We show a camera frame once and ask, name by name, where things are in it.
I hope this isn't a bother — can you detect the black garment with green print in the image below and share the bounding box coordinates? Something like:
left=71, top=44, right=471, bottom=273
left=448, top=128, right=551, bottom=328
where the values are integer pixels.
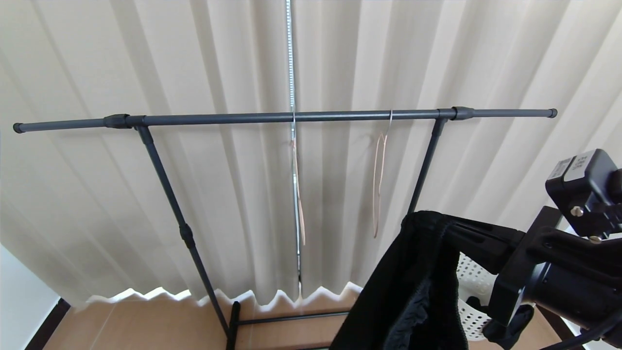
left=329, top=210, right=469, bottom=350

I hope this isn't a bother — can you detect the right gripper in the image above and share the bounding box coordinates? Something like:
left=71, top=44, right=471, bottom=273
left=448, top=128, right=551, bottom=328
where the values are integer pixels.
left=445, top=206, right=622, bottom=331

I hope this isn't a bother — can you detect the pink clothes hanger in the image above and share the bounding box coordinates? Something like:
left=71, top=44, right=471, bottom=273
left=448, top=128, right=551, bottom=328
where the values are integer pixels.
left=372, top=110, right=393, bottom=239
left=291, top=112, right=307, bottom=246

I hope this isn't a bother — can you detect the beige curtain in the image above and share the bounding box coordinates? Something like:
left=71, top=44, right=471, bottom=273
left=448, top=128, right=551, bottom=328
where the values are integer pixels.
left=0, top=0, right=622, bottom=312

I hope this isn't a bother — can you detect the black clothes rack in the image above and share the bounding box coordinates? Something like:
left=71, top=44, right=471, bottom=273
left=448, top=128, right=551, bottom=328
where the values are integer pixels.
left=13, top=106, right=558, bottom=350

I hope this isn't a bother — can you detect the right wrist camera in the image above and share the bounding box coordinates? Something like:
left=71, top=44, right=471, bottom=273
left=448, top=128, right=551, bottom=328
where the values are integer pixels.
left=526, top=149, right=622, bottom=270

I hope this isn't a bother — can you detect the white laundry basket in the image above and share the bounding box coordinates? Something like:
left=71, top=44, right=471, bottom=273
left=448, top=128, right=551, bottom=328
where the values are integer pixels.
left=457, top=251, right=500, bottom=342

